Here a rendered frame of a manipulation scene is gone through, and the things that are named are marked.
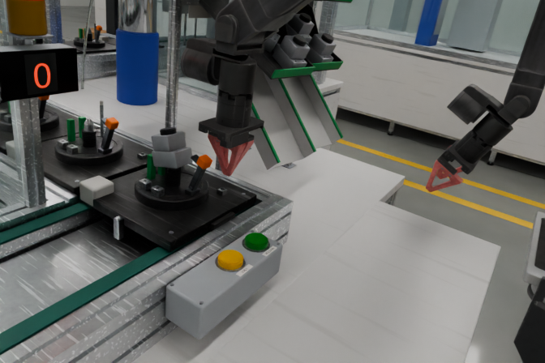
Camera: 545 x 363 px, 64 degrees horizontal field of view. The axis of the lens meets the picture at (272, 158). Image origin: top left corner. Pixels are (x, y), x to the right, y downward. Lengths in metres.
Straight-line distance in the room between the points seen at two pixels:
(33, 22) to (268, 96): 0.55
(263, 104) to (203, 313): 0.57
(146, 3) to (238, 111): 1.07
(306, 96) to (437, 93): 3.42
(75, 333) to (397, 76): 4.28
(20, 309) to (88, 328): 0.14
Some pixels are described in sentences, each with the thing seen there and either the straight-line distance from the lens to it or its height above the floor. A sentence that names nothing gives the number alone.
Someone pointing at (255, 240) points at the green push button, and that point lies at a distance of 0.75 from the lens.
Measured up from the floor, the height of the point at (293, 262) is 0.86.
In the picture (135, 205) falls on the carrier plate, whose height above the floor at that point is 0.97.
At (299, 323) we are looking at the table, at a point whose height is 0.86.
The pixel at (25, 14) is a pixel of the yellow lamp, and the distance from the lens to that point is 0.74.
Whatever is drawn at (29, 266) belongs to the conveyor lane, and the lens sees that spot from 0.80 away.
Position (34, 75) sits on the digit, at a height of 1.20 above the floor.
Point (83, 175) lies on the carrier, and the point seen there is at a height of 0.97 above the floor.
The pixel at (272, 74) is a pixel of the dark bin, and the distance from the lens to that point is 0.91.
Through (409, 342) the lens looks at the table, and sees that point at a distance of 0.81.
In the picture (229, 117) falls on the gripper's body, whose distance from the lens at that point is 0.70.
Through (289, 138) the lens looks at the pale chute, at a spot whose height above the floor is 1.03.
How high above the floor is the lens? 1.38
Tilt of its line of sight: 23 degrees down
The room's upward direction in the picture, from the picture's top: 8 degrees clockwise
